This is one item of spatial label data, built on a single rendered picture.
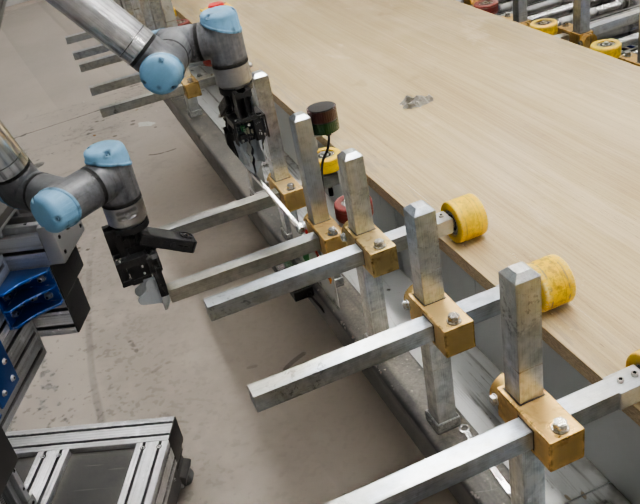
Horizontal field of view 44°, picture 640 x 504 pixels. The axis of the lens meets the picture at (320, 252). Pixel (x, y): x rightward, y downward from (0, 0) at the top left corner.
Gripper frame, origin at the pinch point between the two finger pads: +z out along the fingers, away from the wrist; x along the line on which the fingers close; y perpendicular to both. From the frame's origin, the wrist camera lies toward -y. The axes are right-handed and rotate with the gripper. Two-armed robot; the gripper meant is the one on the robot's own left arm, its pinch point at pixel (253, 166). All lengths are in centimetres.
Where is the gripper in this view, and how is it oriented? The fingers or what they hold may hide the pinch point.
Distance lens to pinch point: 176.4
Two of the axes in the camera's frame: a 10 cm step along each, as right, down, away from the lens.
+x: 9.1, -3.3, 2.3
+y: 3.7, 4.4, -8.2
